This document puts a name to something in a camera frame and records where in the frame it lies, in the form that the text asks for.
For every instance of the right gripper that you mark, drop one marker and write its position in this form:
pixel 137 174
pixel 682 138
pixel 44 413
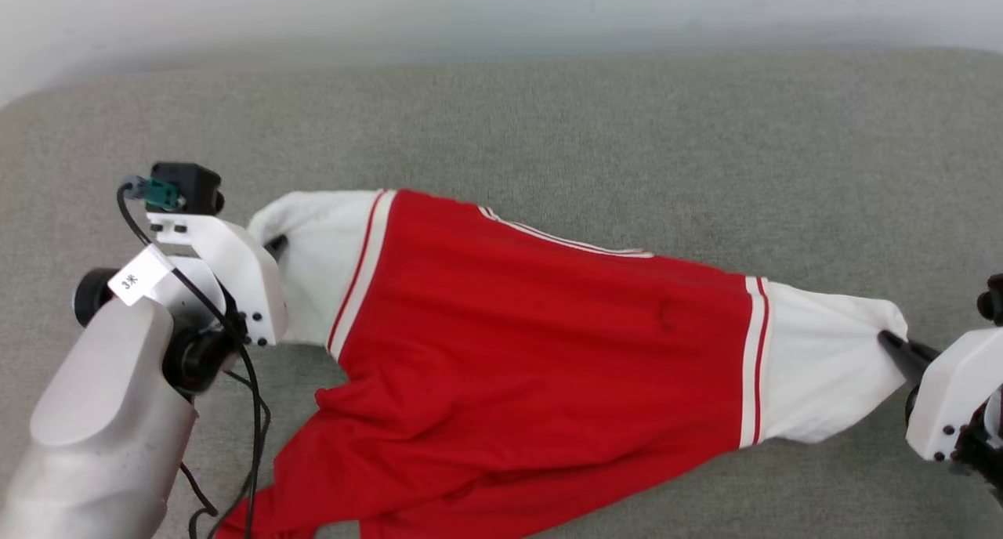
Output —
pixel 989 441

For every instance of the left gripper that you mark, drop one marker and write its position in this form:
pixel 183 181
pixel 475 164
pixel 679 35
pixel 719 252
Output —
pixel 196 292

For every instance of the red and white shirt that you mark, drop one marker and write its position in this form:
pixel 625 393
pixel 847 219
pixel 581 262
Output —
pixel 509 351

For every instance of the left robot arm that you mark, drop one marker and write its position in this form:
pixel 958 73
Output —
pixel 94 429

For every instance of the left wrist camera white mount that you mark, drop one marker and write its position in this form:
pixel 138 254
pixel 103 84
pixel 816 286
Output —
pixel 235 273

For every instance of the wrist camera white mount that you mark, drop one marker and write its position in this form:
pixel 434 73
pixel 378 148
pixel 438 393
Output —
pixel 956 390
pixel 235 273

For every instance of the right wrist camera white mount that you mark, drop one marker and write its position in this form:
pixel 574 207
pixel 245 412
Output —
pixel 956 390

